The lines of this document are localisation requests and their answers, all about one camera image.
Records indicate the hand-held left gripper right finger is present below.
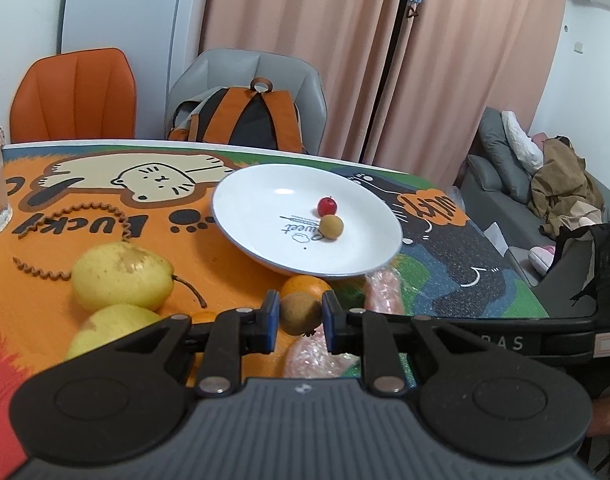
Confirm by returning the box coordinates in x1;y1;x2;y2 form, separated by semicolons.
321;291;536;396

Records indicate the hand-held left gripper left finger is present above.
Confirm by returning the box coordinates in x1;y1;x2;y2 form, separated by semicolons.
68;290;282;396

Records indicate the brown longan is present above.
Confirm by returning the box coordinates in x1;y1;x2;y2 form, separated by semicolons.
319;214;344;240
280;294;324;336

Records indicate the orange tangerine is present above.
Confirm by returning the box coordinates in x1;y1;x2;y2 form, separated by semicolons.
280;275;332;303

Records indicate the white plate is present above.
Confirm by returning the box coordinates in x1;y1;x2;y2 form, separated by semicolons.
211;163;404;281

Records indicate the yellow pear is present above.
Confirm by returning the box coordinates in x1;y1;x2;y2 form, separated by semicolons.
65;304;163;361
71;241;208;312

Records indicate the cat printed table mat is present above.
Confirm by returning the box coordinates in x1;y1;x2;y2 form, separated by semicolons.
0;141;550;466

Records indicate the white paper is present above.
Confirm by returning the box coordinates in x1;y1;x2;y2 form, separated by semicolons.
485;222;510;253

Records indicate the grey sofa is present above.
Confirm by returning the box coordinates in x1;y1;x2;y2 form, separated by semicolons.
457;107;610;321

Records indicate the brown jacket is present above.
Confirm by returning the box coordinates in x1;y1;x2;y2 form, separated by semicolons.
530;136;606;238

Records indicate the white pillow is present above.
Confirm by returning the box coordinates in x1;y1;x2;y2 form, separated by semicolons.
501;110;544;173

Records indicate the grey cushion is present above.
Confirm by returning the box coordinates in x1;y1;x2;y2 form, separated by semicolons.
477;107;533;201

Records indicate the orange and black backpack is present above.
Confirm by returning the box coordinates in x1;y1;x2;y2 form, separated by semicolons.
166;77;306;153

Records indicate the grey chair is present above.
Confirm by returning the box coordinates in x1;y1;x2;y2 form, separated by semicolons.
165;49;330;156

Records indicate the pink curtain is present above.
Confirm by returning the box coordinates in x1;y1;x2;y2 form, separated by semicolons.
197;0;411;163
370;0;570;186

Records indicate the orange chair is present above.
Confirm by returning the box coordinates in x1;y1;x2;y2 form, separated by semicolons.
9;48;137;143

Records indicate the white door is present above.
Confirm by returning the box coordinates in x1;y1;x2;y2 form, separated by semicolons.
60;0;213;141

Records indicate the brown spiral hair tie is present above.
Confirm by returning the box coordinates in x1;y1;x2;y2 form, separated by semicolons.
12;201;135;281

